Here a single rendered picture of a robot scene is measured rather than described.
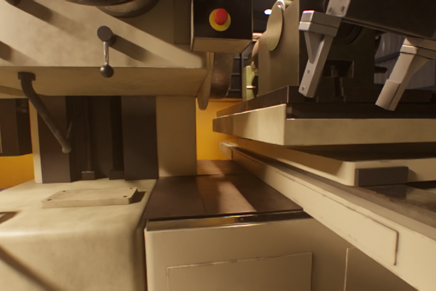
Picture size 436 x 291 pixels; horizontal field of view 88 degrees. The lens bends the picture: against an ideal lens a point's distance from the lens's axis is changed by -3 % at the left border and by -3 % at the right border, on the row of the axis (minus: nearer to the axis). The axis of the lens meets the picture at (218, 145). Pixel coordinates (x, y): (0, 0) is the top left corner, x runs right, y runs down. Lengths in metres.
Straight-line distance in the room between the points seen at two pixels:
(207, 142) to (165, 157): 1.81
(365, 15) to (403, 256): 0.45
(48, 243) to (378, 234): 0.88
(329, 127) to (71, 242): 0.80
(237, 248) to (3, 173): 3.33
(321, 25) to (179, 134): 1.10
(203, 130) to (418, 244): 2.77
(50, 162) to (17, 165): 2.20
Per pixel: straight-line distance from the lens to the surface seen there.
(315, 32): 0.35
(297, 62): 0.67
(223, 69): 0.90
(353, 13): 0.35
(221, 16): 0.61
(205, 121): 3.11
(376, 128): 0.73
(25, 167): 3.67
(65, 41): 0.78
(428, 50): 0.44
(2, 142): 1.64
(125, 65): 0.72
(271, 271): 0.93
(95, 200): 1.02
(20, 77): 0.89
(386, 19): 0.37
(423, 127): 0.84
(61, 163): 1.49
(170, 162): 1.36
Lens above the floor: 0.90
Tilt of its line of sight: 5 degrees down
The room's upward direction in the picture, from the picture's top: 1 degrees counter-clockwise
